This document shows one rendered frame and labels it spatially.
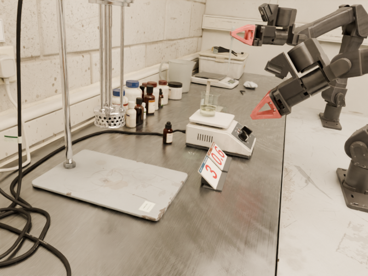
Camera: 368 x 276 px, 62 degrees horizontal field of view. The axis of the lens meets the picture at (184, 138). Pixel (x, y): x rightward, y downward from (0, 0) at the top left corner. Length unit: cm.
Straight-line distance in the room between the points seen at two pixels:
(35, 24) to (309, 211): 81
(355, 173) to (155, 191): 48
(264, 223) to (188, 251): 18
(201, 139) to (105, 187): 34
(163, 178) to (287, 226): 29
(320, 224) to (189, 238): 28
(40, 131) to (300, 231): 68
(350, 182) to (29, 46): 87
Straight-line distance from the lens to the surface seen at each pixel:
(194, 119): 90
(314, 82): 81
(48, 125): 93
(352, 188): 85
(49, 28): 97
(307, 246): 63
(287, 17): 119
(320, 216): 73
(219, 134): 89
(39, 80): 94
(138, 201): 64
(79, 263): 54
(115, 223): 61
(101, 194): 67
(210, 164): 77
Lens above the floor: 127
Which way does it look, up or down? 22 degrees down
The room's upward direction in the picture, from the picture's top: 5 degrees clockwise
